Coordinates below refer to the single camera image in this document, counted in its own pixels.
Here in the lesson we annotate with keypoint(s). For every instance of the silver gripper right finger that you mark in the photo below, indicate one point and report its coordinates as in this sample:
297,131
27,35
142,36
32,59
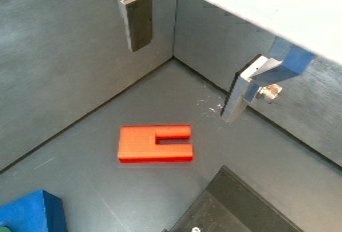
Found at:
257,80

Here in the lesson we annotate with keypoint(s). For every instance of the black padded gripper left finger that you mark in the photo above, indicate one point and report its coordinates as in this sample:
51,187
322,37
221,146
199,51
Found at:
136,13

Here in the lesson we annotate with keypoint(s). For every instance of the red square-circle block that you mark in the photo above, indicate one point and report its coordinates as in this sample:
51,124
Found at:
139,143

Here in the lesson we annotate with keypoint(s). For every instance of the black curved fixture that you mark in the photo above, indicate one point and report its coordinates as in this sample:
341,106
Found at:
231,207

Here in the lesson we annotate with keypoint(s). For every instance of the blue foam peg board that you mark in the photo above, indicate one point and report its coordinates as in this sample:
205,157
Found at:
36,212

